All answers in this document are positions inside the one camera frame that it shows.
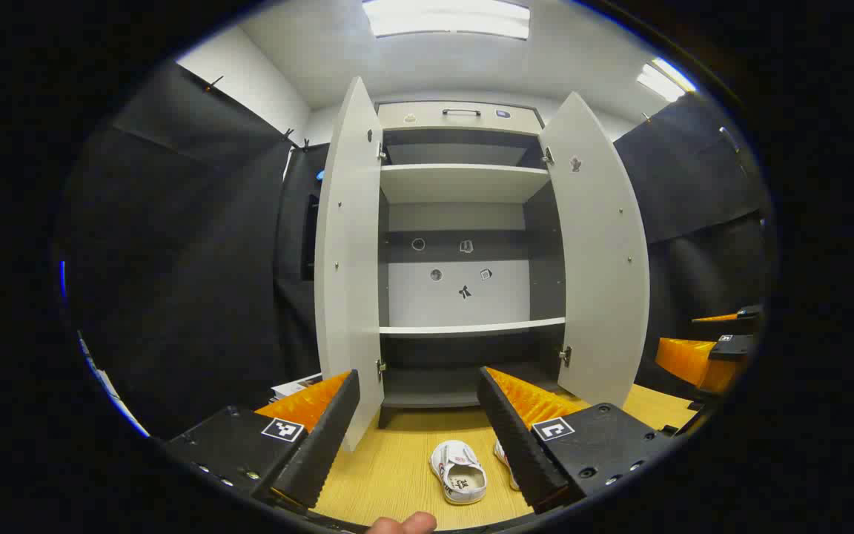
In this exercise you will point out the beige cabinet drawer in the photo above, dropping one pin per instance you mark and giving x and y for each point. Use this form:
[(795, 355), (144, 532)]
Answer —
[(427, 119)]

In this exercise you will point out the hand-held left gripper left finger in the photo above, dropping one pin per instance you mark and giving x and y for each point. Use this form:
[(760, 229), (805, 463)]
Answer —
[(323, 445)]

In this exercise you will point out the white canvas shoe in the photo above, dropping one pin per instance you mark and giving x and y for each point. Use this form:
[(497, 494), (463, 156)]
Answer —
[(505, 460), (460, 475)]

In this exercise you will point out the ceiling light panel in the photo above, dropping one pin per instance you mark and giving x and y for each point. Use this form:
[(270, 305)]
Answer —
[(445, 18), (664, 80)]

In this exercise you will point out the white portrait book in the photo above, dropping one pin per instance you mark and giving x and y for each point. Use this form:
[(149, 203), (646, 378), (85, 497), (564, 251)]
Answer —
[(295, 387)]

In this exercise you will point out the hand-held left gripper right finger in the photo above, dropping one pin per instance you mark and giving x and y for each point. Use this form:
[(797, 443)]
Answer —
[(520, 445)]

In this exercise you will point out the grey shoe cabinet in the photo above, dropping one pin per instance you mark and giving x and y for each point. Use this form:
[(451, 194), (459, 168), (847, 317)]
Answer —
[(464, 182)]

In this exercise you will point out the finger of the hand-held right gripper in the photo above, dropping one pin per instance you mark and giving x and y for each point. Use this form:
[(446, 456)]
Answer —
[(735, 348), (749, 319)]

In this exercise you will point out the black backdrop cloth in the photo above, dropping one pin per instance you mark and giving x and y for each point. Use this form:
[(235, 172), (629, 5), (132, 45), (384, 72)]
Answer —
[(175, 259)]

